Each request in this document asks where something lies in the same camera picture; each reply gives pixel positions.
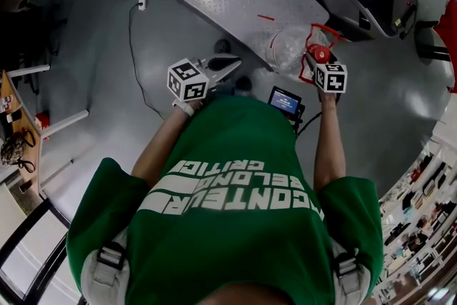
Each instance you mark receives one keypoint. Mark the person's left forearm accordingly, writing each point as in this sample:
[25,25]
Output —
[157,146]

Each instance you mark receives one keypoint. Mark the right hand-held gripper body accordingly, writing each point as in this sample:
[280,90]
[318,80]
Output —
[332,78]

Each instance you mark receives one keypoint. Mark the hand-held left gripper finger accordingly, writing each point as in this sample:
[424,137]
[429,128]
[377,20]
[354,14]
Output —
[225,69]
[223,57]

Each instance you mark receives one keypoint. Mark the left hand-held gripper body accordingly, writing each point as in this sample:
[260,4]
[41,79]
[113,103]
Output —
[187,82]

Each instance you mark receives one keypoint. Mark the person in green shirt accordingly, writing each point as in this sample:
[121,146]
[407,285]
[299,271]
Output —
[228,232]

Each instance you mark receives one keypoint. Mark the small red bin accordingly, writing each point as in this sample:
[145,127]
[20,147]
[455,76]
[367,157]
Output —
[43,120]

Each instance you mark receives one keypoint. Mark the small black screen device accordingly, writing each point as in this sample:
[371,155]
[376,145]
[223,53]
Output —
[284,100]

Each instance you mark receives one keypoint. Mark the white wristband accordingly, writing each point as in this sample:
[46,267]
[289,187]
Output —
[184,108]

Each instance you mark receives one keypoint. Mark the person's black shoe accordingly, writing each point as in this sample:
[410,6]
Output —
[243,84]
[223,46]

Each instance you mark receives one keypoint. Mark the person's black left shoe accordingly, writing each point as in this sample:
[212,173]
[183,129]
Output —
[223,46]

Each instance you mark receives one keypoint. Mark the white storage shelving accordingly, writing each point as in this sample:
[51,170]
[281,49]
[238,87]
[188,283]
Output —
[421,225]

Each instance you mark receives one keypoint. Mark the patterned brown handbag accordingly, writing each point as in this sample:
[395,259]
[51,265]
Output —
[14,150]

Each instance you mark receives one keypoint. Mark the person's right forearm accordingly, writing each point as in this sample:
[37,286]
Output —
[330,146]

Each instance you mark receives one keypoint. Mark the red-cloth round table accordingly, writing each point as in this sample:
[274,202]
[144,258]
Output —
[450,32]

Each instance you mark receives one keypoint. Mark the grey floor scrubber machine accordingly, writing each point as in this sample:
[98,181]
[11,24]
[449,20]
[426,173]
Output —
[375,0]

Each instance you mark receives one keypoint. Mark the light wooden table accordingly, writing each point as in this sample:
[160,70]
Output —
[23,125]

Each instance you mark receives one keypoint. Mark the person's black right shoe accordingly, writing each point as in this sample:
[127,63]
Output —
[243,84]

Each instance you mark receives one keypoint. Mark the large clear water jug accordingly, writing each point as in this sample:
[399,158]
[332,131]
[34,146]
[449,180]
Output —
[285,46]

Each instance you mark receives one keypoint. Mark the black cup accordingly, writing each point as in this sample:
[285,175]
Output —
[14,116]

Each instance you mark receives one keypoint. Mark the black office chair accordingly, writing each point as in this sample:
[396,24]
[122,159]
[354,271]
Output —
[28,28]

